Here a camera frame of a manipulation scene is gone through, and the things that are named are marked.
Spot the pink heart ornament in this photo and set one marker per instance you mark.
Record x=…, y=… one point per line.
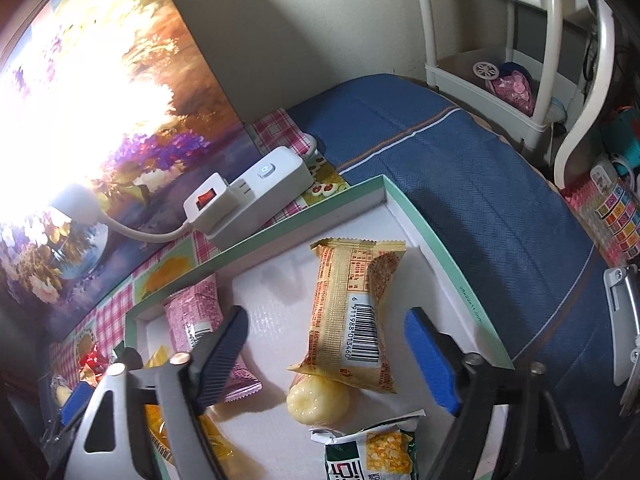
x=515, y=89

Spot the tan snack packet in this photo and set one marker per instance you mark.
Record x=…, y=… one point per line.
x=345, y=300

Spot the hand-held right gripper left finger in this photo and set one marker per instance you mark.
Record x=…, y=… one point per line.
x=222, y=355

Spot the pink snack packet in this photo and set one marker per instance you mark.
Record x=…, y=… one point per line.
x=192, y=312

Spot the flower painting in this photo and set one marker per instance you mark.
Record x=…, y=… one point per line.
x=150, y=135

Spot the teal plastic object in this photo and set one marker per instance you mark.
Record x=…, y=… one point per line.
x=620, y=132

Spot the small white wheel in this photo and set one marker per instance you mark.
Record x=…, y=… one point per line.
x=484, y=69

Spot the yellow orange snack packet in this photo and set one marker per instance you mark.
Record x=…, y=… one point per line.
x=160, y=425

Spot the blue cloth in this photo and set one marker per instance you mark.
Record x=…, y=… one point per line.
x=475, y=185

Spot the white rack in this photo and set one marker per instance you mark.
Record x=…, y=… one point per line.
x=550, y=35

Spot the colourful patterned box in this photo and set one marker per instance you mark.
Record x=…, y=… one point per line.
x=617, y=212

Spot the green white snack packet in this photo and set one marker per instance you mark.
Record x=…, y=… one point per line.
x=370, y=455

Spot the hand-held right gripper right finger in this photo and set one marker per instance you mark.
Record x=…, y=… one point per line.
x=432, y=360

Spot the dark red snack packet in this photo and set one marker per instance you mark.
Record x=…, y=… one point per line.
x=91, y=359

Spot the shallow white box green rim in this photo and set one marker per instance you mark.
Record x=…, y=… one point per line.
x=430, y=280

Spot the white gooseneck lamp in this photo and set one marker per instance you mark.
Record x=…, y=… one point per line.
x=75, y=202

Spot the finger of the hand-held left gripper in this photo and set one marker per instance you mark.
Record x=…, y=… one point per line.
x=75, y=402

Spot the white power strip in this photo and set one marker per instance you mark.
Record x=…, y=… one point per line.
x=275, y=175

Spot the round pastry clear wrapper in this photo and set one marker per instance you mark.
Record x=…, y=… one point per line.
x=315, y=400
x=62, y=392

